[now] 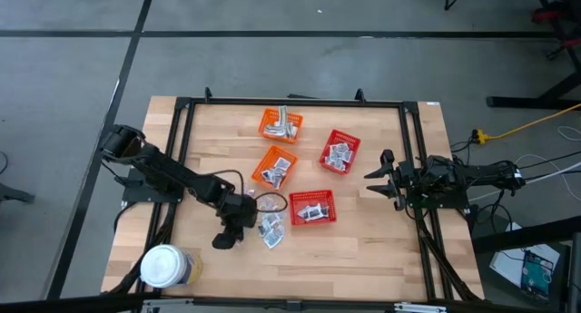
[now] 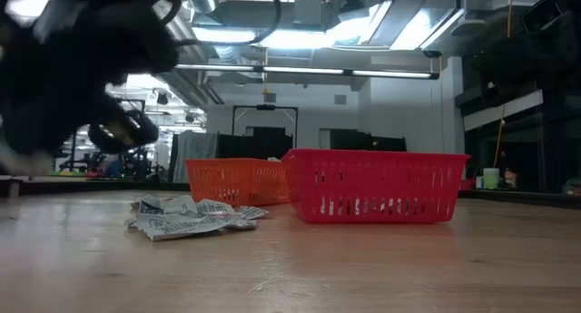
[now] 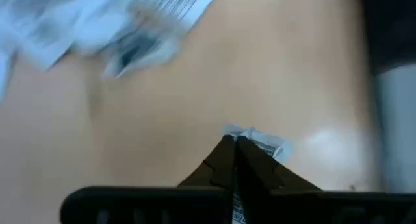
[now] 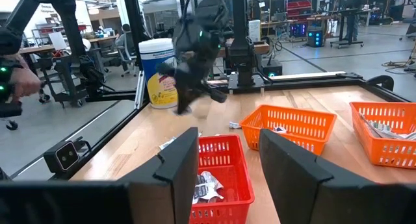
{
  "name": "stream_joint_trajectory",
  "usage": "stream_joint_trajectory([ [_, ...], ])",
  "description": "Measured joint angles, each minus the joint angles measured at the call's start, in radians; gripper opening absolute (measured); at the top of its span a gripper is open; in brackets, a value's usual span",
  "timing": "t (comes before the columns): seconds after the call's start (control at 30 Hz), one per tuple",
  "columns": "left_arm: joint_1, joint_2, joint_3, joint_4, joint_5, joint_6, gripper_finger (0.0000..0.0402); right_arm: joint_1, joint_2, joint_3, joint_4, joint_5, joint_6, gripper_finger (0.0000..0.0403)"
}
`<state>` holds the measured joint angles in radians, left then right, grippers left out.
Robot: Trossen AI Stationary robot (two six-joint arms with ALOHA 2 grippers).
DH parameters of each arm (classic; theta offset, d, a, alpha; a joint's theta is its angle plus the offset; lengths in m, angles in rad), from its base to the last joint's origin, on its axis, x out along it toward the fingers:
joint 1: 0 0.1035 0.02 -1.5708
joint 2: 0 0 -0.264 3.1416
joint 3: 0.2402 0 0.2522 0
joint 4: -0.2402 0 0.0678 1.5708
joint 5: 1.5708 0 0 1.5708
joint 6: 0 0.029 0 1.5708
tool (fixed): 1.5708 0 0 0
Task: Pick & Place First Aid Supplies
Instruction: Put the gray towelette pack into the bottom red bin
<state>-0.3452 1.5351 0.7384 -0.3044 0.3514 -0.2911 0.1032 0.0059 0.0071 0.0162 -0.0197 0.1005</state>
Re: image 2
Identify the white door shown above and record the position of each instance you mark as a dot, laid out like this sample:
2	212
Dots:
324	139

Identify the orange plastic basket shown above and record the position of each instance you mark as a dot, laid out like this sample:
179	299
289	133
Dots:
236	181

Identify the small red-orange plastic basket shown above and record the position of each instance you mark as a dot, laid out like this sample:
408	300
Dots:
377	186

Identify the bright ceiling light panel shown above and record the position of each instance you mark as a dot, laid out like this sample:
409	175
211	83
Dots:
295	37

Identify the long ceiling light strip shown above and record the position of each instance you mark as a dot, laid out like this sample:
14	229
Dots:
299	70

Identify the person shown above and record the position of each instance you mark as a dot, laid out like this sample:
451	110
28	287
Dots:
113	168

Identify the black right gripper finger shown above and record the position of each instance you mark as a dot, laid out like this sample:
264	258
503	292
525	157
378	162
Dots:
485	65

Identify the pale green cup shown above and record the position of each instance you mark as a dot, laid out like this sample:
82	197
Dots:
491	179

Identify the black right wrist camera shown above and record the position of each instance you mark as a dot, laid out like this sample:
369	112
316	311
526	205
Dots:
542	13

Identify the black cabinet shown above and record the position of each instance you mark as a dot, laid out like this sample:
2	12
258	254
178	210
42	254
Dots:
363	140

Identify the black ceiling spotlight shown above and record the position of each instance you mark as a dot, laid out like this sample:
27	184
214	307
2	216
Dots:
162	98

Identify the small brown container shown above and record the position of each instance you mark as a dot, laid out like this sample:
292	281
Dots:
510	179

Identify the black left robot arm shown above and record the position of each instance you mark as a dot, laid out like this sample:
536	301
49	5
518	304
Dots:
68	32

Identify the grey ceiling box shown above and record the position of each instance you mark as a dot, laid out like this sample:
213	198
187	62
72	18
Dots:
308	11

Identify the black partition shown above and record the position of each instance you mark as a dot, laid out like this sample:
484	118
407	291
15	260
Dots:
258	143

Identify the grey wall vent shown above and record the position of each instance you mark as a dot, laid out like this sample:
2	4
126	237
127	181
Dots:
270	98
340	99

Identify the grey hanging cloth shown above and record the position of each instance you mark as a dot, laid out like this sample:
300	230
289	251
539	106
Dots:
195	145

